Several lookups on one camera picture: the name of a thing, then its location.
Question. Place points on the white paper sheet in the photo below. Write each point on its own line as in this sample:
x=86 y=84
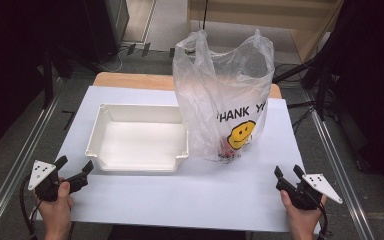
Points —
x=180 y=200

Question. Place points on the metal floor rail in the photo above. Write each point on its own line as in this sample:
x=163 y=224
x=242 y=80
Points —
x=16 y=166
x=343 y=173

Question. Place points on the person's right hand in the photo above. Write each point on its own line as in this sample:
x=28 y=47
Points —
x=303 y=221

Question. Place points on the light wooden shelf unit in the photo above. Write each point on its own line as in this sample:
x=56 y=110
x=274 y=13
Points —
x=306 y=20

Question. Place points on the red can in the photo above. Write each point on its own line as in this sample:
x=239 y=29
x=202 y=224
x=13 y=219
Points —
x=226 y=150

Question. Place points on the black tripod stand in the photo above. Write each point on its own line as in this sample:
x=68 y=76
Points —
x=318 y=76

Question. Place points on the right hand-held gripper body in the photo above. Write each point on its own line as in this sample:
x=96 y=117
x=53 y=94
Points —
x=318 y=186

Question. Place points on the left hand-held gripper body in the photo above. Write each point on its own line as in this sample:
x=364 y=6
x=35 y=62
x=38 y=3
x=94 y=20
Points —
x=41 y=173

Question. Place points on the black curtain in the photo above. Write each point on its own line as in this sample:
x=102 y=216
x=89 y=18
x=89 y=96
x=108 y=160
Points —
x=373 y=83
x=10 y=66

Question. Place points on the person's left hand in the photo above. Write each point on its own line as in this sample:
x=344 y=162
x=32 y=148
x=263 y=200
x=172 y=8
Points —
x=56 y=213

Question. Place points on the black upright stand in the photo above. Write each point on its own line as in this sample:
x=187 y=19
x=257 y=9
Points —
x=47 y=80

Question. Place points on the clear printed plastic bag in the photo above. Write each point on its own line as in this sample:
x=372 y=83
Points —
x=220 y=86

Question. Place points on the white plastic bin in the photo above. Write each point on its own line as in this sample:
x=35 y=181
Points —
x=140 y=143

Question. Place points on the dark cabinet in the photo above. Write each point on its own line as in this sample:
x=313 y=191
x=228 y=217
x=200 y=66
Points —
x=110 y=26

